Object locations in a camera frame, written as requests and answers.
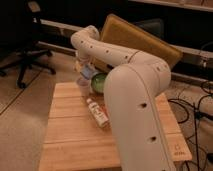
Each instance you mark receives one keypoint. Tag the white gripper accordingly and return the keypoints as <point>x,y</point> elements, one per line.
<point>81,60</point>

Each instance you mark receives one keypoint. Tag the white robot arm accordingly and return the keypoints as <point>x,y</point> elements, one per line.
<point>130,89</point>

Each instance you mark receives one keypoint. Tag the white ceramic cup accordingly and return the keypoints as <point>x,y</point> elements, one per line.
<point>84,86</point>

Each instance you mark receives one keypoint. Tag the green bowl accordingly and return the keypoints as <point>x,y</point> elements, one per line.
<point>98,81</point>

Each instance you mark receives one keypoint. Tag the red white box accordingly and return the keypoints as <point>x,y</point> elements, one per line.
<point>104,109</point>

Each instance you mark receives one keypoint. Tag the white bottle with red label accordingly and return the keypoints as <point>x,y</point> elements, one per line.
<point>97,112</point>

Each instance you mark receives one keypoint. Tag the black office chair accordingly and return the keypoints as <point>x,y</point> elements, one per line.
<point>19,36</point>

